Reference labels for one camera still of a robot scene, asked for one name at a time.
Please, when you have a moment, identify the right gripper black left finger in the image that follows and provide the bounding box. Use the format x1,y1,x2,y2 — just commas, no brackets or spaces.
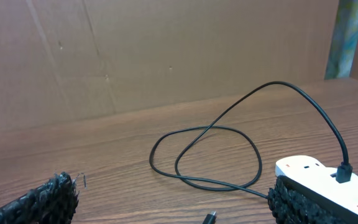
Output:
0,172,79,224

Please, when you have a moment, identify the white power strip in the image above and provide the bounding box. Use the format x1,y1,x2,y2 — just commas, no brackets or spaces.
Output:
275,156,358,223

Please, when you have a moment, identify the black USB charging cable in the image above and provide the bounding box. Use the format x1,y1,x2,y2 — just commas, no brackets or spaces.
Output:
149,80,354,224

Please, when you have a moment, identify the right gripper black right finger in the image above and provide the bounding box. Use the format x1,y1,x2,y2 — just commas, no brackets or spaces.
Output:
267,175,358,224

